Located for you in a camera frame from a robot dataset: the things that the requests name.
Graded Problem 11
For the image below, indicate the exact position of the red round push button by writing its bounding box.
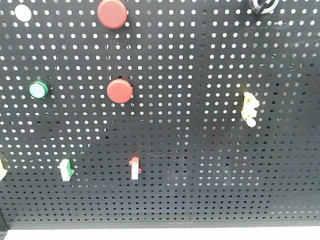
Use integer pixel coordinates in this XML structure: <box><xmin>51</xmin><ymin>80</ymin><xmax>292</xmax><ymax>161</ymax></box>
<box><xmin>106</xmin><ymin>79</ymin><xmax>133</xmax><ymax>104</ymax></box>
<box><xmin>97</xmin><ymin>0</ymin><xmax>128</xmax><ymax>29</ymax></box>

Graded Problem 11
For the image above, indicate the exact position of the red-white rocker switch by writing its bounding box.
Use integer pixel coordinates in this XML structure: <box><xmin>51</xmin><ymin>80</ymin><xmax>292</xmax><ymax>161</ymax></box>
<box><xmin>129</xmin><ymin>156</ymin><xmax>142</xmax><ymax>180</ymax></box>

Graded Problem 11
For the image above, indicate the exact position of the lower red round push button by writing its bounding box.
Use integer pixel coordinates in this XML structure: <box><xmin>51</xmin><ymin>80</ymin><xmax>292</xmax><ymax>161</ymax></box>
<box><xmin>106</xmin><ymin>79</ymin><xmax>133</xmax><ymax>104</ymax></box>

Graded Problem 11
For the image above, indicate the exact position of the green-white rocker switch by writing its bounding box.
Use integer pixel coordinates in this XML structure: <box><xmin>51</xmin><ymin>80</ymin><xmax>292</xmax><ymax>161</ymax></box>
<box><xmin>59</xmin><ymin>159</ymin><xmax>75</xmax><ymax>182</ymax></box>

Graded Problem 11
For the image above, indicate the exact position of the yellow-white rocker switch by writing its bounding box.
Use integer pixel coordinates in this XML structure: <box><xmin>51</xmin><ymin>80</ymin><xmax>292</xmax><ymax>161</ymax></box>
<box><xmin>0</xmin><ymin>159</ymin><xmax>8</xmax><ymax>181</ymax></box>

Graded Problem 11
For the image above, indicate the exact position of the upper red round push button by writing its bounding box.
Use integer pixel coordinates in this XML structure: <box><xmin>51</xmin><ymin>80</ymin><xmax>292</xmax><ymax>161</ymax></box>
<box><xmin>97</xmin><ymin>0</ymin><xmax>128</xmax><ymax>29</ymax></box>

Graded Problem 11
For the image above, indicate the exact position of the yellow toggle handle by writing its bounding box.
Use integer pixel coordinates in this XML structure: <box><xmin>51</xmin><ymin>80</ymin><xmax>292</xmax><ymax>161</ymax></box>
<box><xmin>241</xmin><ymin>92</ymin><xmax>260</xmax><ymax>128</ymax></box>

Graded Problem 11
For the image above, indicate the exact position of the black perforated pegboard panel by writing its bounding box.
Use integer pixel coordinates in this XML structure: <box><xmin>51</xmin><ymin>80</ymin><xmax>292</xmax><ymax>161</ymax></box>
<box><xmin>0</xmin><ymin>0</ymin><xmax>320</xmax><ymax>230</ymax></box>

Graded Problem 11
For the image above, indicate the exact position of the green illuminated push button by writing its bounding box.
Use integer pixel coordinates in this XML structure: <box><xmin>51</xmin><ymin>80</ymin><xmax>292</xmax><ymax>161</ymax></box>
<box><xmin>28</xmin><ymin>80</ymin><xmax>50</xmax><ymax>99</ymax></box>

